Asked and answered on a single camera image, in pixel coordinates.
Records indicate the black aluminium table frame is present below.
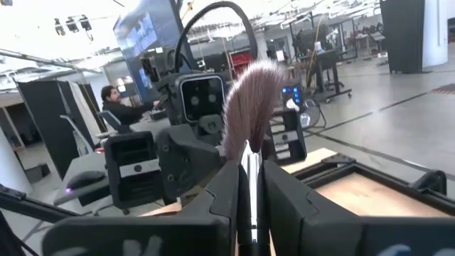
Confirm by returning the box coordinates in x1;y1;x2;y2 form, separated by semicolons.
0;152;455;256

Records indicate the person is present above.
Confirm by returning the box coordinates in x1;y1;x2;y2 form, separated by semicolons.
100;84;161;125

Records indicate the black square pillar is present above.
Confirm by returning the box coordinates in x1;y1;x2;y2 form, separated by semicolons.
379;0;426;75

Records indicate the black left wrist camera cable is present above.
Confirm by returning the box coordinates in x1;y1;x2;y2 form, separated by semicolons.
173;0;259;74

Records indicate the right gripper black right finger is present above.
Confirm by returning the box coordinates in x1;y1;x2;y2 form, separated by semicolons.
262;159;455;256

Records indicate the round floor fan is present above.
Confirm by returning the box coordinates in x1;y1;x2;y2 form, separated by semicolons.
300;98;323;129

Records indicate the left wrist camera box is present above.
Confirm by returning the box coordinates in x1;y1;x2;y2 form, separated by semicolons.
179;75;226;136

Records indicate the black partition panel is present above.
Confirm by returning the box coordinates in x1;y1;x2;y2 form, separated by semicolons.
16;80;107;181

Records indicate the large fluffy powder brush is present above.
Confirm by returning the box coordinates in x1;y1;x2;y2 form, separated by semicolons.
222;59;289;250

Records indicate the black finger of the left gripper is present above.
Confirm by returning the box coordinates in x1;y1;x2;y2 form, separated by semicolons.
104;130;164;210
265;108;308;165

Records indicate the large wall display screen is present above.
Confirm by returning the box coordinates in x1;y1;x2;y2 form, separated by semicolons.
112;0;193;102

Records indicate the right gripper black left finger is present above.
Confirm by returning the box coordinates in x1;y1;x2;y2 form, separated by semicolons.
41;160;240;256

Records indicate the red storage shelf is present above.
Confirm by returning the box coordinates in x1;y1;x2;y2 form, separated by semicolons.
229;49;255;78

